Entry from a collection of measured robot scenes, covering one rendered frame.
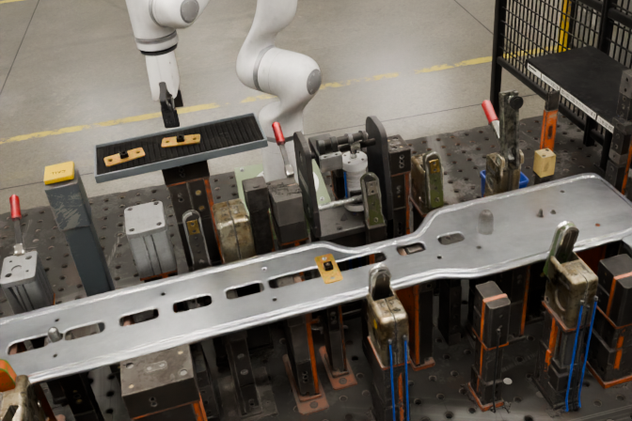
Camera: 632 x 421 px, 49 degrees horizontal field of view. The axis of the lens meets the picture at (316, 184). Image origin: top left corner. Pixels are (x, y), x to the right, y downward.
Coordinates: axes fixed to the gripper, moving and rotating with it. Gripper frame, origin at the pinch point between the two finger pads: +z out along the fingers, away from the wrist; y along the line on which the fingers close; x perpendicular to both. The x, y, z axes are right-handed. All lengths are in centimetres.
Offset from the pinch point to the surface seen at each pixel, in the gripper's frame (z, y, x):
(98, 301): 23.1, 31.3, -16.8
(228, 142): 7.2, 2.9, 10.7
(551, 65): 20, -42, 100
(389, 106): 124, -220, 81
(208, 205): 22.1, 4.3, 3.8
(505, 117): 7, 7, 70
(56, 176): 7.2, 8.6, -25.4
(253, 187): 13.2, 12.7, 15.3
